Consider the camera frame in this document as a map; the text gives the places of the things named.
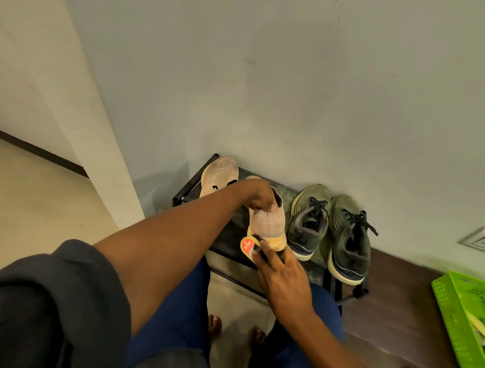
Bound person's left hand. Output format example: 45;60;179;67
236;178;279;213

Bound person's right hand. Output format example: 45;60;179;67
251;239;315;323

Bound beige suede shoe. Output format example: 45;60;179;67
200;156;239;198
245;175;288;253

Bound yellow-edged shoe shine sponge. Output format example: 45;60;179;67
239;235;270;264

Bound green sneaker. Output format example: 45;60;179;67
326;194;379;286
284;183;332;262

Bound yellow sticky note pad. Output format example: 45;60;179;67
466;310;485;338

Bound person's right foot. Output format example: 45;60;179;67
248;327;267;357

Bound person's foot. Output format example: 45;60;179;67
207;314;223;346
248;327;267;357

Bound person's left foot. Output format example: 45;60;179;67
207;314;223;346

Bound dark brown low bench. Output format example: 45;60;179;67
339;248;461;368

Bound black metal shoe rack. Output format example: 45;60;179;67
172;153;370;317

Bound dark blue trousers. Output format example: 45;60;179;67
123;256;346;368

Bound green plastic basket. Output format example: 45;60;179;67
431;271;485;368

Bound dark skirting strip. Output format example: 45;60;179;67
0;130;90;179

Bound white wall socket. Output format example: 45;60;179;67
457;226;485;253

